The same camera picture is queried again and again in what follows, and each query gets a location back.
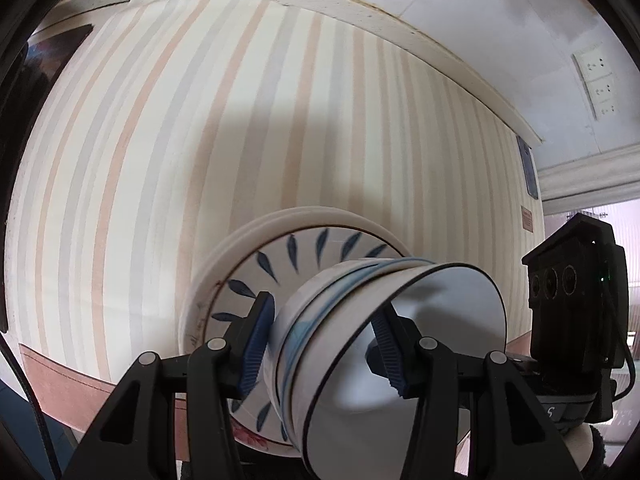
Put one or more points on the white bowl black rim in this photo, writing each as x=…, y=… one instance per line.
x=355, y=372

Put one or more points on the white floral plate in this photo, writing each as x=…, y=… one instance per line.
x=210, y=279

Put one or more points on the white bowl blue rim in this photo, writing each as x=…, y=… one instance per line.
x=300, y=354

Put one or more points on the middle wall socket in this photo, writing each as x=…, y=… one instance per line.
x=601, y=89

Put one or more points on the wall socket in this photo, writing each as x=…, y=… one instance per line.
x=604, y=109
x=592, y=63
x=601, y=89

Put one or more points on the small brown coaster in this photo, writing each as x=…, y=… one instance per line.
x=527, y=219

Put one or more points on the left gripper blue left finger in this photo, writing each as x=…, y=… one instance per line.
x=253, y=340

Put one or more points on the blue leaf pattern plate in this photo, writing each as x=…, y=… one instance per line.
x=265, y=279

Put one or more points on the blue smartphone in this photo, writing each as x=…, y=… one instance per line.
x=528, y=168

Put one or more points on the right wall socket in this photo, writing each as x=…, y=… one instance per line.
x=604, y=109

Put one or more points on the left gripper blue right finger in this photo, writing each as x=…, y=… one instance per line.
x=394, y=353

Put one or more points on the white bowl floral front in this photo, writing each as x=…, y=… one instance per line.
x=285, y=344

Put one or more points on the striped cat table mat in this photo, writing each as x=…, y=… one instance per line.
x=178, y=121

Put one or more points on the black induction cooktop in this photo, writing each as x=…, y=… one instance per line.
x=46, y=59

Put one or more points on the left wall socket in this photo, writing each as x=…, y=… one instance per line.
x=592, y=63

